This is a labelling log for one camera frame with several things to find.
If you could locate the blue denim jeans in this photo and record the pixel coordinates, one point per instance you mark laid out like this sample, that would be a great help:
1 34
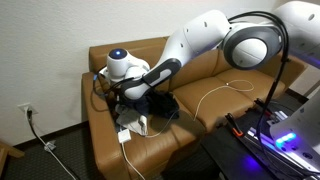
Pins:
141 106

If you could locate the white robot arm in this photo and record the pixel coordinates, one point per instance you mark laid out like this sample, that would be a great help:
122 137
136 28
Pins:
290 30

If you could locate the black garment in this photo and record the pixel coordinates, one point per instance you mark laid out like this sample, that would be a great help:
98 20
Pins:
163 104

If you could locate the white folded cloth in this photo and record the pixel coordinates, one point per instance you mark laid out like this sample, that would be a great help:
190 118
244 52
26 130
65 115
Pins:
131 119

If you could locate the brown leather sofa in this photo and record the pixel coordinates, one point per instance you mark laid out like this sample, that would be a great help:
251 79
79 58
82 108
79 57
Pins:
206 90

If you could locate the white power adapter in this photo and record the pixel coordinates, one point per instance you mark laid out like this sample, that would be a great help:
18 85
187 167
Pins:
124 136

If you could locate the black orange clamp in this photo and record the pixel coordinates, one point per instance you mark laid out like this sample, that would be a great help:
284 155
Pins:
235 128

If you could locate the black red clamp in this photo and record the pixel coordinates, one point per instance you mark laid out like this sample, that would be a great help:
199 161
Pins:
259 106

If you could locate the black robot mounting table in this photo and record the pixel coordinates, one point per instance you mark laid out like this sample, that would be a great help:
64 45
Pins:
280 147

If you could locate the wooden furniture corner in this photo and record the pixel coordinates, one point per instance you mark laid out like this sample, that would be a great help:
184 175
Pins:
7 150

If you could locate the white wall outlet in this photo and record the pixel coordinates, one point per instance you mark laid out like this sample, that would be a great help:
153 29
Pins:
27 106

